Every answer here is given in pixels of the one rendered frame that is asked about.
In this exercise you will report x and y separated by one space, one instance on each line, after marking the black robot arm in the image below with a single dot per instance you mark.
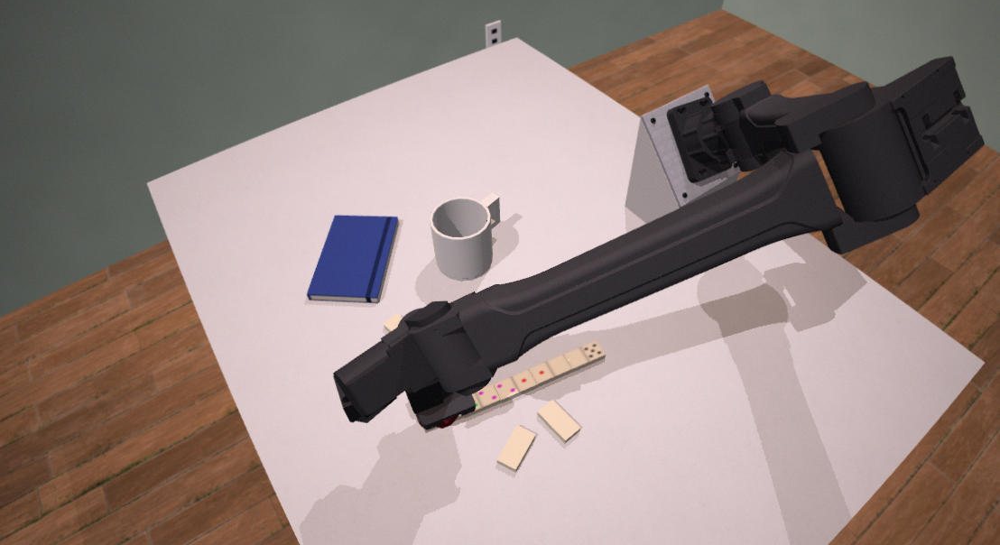
866 153

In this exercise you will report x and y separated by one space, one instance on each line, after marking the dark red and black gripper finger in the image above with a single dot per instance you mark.
447 422

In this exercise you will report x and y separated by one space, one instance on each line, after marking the blue notebook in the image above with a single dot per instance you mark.
354 260

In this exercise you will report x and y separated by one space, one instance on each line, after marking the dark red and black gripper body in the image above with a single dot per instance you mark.
454 404

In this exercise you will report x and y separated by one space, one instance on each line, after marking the grey mug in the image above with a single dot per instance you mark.
461 231

